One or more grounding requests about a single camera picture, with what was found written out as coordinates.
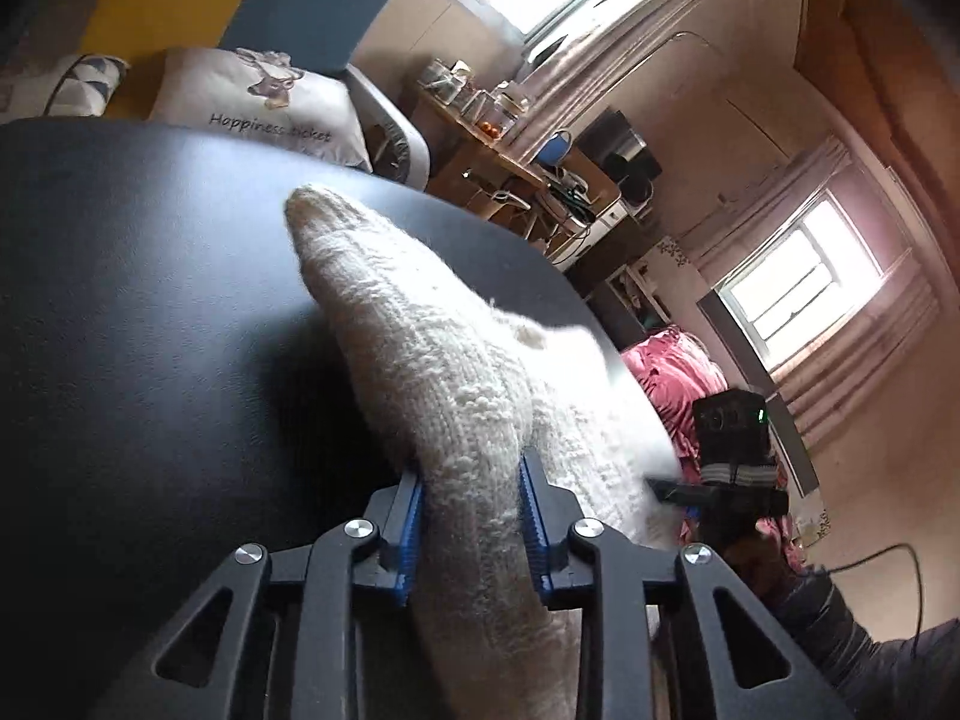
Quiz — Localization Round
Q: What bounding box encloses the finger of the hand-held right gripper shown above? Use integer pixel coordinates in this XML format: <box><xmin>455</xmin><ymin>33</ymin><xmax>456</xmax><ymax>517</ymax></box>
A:
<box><xmin>645</xmin><ymin>478</ymin><xmax>719</xmax><ymax>507</ymax></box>

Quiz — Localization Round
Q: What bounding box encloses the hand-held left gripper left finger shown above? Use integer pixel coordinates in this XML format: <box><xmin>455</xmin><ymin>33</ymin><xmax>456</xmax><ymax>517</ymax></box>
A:
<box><xmin>94</xmin><ymin>465</ymin><xmax>425</xmax><ymax>720</ymax></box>

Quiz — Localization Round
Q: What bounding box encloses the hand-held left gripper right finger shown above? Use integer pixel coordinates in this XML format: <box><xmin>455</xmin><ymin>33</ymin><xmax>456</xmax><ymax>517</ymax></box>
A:
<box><xmin>517</xmin><ymin>446</ymin><xmax>856</xmax><ymax>720</ymax></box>

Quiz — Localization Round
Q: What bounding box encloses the white knit sweater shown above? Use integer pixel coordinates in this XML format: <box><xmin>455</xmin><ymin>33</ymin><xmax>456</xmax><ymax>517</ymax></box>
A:
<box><xmin>283</xmin><ymin>186</ymin><xmax>687</xmax><ymax>720</ymax></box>

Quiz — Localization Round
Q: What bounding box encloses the person's right hand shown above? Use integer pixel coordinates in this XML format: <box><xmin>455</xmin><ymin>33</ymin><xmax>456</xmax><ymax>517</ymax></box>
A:
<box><xmin>726</xmin><ymin>521</ymin><xmax>788</xmax><ymax>586</ymax></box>

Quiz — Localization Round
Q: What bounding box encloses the pink blanket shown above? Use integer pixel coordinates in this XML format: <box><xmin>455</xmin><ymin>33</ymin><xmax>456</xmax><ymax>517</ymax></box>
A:
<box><xmin>619</xmin><ymin>326</ymin><xmax>796</xmax><ymax>563</ymax></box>

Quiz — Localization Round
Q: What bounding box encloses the beige curtain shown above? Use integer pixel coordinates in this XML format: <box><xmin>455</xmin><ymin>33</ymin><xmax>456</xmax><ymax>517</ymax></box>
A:
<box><xmin>780</xmin><ymin>270</ymin><xmax>942</xmax><ymax>466</ymax></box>
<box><xmin>517</xmin><ymin>0</ymin><xmax>766</xmax><ymax>173</ymax></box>

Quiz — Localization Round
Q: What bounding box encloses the white shelf unit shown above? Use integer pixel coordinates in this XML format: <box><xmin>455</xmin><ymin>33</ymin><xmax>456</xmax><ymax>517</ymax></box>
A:
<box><xmin>607</xmin><ymin>255</ymin><xmax>676</xmax><ymax>331</ymax></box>

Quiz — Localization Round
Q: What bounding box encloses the black electronic appliance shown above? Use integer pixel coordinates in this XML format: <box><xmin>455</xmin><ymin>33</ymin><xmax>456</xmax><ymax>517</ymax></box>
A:
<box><xmin>577</xmin><ymin>109</ymin><xmax>665</xmax><ymax>207</ymax></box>

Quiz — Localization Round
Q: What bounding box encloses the wooden desk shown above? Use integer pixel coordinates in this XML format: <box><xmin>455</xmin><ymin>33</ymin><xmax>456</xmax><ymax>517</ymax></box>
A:
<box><xmin>409</xmin><ymin>86</ymin><xmax>601</xmax><ymax>241</ymax></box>

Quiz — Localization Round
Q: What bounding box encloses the black leather bench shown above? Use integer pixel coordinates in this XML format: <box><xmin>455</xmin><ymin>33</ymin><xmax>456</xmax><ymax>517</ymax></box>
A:
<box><xmin>0</xmin><ymin>120</ymin><xmax>638</xmax><ymax>720</ymax></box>

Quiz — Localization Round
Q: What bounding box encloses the glass jar with oranges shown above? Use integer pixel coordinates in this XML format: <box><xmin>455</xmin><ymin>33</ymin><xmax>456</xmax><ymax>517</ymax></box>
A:
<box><xmin>476</xmin><ymin>90</ymin><xmax>518</xmax><ymax>137</ymax></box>

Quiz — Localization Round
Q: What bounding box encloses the row of small glass jars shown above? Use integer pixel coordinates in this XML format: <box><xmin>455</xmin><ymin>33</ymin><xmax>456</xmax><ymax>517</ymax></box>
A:
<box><xmin>416</xmin><ymin>60</ymin><xmax>481</xmax><ymax>110</ymax></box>

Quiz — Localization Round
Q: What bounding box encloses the white printed cushion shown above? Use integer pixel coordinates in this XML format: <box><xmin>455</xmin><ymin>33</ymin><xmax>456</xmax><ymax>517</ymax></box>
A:
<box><xmin>146</xmin><ymin>46</ymin><xmax>374</xmax><ymax>173</ymax></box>

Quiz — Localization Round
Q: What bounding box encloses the blue yellow grey sofa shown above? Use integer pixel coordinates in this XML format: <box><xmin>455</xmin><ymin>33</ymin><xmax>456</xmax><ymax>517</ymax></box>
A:
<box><xmin>0</xmin><ymin>0</ymin><xmax>432</xmax><ymax>188</ymax></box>

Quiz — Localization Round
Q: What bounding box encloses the black cable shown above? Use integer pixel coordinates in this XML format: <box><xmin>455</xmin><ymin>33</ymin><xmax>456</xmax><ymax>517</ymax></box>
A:
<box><xmin>821</xmin><ymin>540</ymin><xmax>925</xmax><ymax>653</ymax></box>

